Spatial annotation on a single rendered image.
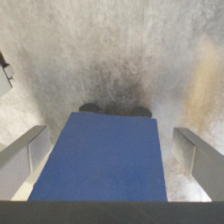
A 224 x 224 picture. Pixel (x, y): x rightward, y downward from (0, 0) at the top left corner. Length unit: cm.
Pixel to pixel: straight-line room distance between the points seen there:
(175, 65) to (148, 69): 14
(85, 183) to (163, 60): 67
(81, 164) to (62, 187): 11
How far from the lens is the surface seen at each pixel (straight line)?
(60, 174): 67
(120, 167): 66
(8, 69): 113
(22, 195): 221
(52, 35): 95
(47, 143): 17
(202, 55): 94
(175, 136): 17
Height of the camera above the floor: 84
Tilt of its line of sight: 51 degrees down
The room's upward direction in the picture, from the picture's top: 169 degrees counter-clockwise
